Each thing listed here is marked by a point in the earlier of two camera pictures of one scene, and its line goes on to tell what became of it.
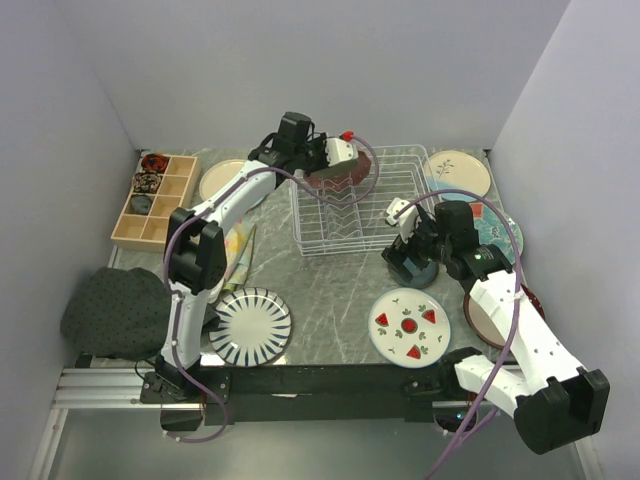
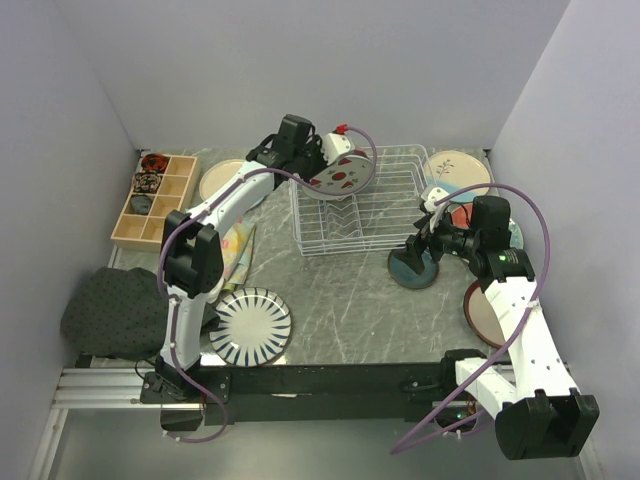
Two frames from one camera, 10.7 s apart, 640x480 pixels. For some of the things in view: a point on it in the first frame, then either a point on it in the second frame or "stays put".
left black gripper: (321, 142) stays put
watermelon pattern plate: (409, 327) → (342, 178)
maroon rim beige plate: (482, 327) stays put
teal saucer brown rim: (421, 278) stays put
